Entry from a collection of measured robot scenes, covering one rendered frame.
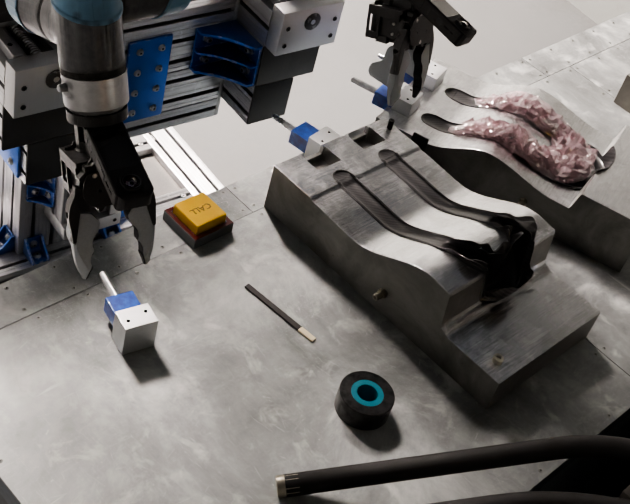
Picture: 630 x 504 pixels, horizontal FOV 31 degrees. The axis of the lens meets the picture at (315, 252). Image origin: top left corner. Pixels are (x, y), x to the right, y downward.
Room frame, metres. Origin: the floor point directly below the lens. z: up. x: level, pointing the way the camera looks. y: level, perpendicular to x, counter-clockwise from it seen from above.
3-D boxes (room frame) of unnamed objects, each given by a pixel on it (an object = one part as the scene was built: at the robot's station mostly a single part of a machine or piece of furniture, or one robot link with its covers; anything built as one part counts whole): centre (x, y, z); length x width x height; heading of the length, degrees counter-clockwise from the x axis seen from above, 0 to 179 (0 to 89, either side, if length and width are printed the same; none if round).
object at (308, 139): (1.58, 0.08, 0.83); 0.13 x 0.05 x 0.05; 63
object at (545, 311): (1.37, -0.18, 0.87); 0.50 x 0.26 x 0.14; 55
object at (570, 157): (1.70, -0.31, 0.90); 0.26 x 0.18 x 0.08; 72
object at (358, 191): (1.38, -0.17, 0.92); 0.35 x 0.16 x 0.09; 55
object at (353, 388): (1.05, -0.13, 0.82); 0.08 x 0.08 x 0.04
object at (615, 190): (1.71, -0.31, 0.86); 0.50 x 0.26 x 0.11; 72
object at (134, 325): (1.08, 0.24, 0.83); 0.13 x 0.05 x 0.05; 43
